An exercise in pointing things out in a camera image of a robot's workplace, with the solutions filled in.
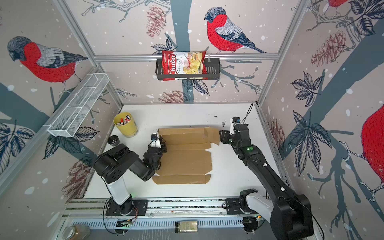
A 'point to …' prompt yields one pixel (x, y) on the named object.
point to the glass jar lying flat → (186, 226)
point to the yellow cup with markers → (124, 121)
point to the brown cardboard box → (186, 161)
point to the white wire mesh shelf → (66, 122)
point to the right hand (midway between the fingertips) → (221, 133)
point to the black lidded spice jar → (113, 140)
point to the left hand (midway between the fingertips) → (160, 137)
